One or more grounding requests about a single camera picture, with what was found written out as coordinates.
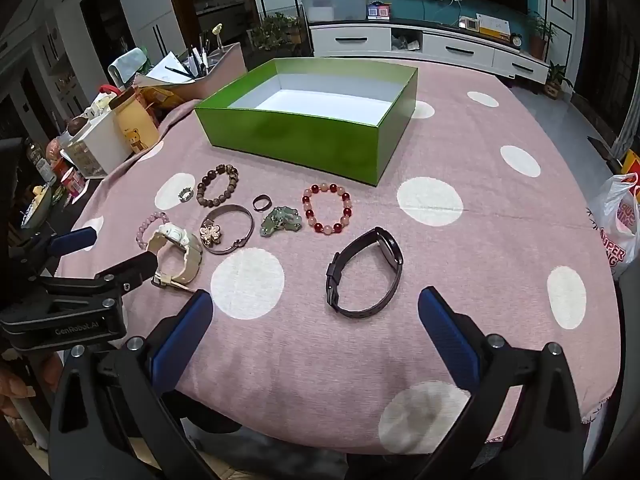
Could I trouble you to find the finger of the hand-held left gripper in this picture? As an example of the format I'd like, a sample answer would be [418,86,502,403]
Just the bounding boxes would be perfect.
[40,251,160,311]
[10,226,97,275]

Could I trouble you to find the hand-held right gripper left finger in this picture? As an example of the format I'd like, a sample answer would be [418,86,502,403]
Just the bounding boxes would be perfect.
[48,289,216,480]

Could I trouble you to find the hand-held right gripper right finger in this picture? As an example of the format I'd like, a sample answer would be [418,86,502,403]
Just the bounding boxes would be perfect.
[417,286,586,480]

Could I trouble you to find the pale pink bead bracelet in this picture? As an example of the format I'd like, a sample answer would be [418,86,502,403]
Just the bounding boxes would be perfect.
[136,211,171,249]

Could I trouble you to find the beige wristwatch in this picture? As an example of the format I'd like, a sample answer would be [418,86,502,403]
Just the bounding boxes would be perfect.
[146,222,204,292]

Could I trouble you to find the brown bead bracelet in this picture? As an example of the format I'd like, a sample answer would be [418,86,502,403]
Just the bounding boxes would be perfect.
[196,164,239,208]

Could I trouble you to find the black wristwatch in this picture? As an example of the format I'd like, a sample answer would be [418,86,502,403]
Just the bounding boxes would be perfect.
[326,226,404,318]

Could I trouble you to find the silver bangle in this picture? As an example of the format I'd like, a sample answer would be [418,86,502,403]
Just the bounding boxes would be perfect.
[200,204,254,256]

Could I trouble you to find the small silver ring ornament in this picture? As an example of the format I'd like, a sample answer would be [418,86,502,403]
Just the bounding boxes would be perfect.
[258,204,304,237]

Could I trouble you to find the red and pink bead bracelet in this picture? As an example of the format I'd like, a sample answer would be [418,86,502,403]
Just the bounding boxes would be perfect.
[301,183,354,235]

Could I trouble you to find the green cardboard box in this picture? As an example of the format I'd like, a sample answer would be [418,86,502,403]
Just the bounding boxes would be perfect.
[194,58,418,187]

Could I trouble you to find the person's left hand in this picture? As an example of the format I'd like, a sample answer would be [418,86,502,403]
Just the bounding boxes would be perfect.
[0,352,66,421]

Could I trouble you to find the pink polka dot tablecloth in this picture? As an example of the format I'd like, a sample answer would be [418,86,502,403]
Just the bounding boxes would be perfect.
[52,55,621,456]

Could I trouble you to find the white plastic container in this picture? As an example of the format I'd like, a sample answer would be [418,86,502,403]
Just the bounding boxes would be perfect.
[65,107,133,178]

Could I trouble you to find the yellow cup with bear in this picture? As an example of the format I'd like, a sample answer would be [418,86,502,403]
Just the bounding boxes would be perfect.
[108,87,161,155]

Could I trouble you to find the orange snack bag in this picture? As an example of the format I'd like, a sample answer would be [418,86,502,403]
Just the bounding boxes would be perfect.
[137,85,173,111]

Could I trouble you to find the pale folded cloth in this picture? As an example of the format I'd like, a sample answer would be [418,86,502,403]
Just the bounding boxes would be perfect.
[108,47,151,86]

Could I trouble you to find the white paper sheets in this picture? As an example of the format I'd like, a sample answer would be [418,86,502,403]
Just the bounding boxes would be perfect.
[134,52,196,86]

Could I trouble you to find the white plastic bag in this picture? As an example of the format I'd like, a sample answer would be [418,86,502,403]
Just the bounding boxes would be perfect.
[586,172,640,278]

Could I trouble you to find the pink desk organizer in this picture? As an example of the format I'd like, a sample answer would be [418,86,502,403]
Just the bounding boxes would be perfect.
[165,42,248,103]

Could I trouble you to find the bunch of pens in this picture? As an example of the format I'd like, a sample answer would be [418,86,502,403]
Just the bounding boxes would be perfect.
[182,32,211,78]

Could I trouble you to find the orange paper bag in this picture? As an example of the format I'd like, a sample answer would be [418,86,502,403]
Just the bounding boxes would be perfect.
[620,149,640,181]

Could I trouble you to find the group of green potted plants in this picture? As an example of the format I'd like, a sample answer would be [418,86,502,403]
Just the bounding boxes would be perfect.
[248,11,303,53]

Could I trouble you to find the small potted floor plant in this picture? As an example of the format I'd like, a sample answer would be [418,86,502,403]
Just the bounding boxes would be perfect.
[545,62,573,100]

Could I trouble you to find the white television cabinet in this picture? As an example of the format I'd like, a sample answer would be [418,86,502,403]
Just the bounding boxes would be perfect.
[307,17,549,83]

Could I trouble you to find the grey striped curtain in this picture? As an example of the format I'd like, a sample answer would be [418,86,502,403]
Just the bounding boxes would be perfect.
[615,35,640,156]

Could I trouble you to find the potted plant in brown pot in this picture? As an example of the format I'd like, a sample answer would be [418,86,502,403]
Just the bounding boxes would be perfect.
[527,10,557,60]

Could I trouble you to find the white desk calendar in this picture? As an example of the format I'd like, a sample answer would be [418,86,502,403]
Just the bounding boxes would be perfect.
[475,12,511,41]

